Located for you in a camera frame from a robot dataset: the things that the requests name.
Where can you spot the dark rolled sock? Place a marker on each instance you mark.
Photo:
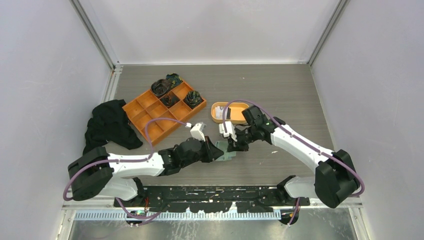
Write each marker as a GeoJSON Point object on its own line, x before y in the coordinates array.
{"type": "Point", "coordinates": [169, 99]}
{"type": "Point", "coordinates": [161, 87]}
{"type": "Point", "coordinates": [174, 79]}

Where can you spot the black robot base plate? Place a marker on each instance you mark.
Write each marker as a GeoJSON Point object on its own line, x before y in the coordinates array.
{"type": "Point", "coordinates": [213, 199]}

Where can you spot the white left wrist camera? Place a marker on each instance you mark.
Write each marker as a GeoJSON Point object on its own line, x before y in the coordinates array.
{"type": "Point", "coordinates": [196, 131]}

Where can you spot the aluminium frame rail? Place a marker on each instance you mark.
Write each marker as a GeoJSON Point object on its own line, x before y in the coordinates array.
{"type": "Point", "coordinates": [103, 209]}

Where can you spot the green card holder wallet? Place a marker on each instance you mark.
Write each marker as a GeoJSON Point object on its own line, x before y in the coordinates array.
{"type": "Point", "coordinates": [223, 146]}

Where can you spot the green patterned rolled sock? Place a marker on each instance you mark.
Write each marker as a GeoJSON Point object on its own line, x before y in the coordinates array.
{"type": "Point", "coordinates": [193, 99]}

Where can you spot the dark rolled sock left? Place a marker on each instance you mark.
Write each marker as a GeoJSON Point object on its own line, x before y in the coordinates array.
{"type": "Point", "coordinates": [161, 87]}

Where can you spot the orange wooden divider box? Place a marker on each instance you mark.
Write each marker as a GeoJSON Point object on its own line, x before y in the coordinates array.
{"type": "Point", "coordinates": [154, 120]}

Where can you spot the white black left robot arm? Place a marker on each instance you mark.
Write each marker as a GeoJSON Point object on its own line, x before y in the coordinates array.
{"type": "Point", "coordinates": [99, 172]}

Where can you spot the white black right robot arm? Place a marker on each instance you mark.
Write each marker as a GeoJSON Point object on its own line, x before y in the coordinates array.
{"type": "Point", "coordinates": [334, 176]}

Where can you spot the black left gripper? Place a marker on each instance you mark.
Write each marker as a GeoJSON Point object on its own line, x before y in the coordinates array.
{"type": "Point", "coordinates": [211, 151]}

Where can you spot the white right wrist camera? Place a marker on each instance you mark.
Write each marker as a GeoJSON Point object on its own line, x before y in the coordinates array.
{"type": "Point", "coordinates": [227, 130]}

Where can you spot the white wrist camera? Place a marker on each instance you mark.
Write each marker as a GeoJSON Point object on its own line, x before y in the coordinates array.
{"type": "Point", "coordinates": [196, 131]}
{"type": "Point", "coordinates": [227, 130]}

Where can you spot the dark rolled sock top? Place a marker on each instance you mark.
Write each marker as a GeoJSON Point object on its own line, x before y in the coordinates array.
{"type": "Point", "coordinates": [174, 79]}

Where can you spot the dark rolled sock centre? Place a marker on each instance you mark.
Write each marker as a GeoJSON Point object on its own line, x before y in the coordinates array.
{"type": "Point", "coordinates": [169, 99]}

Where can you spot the black cloth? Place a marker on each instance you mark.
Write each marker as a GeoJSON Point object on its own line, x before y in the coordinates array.
{"type": "Point", "coordinates": [110, 123]}

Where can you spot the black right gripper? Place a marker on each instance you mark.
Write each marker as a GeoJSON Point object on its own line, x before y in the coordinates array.
{"type": "Point", "coordinates": [237, 146]}

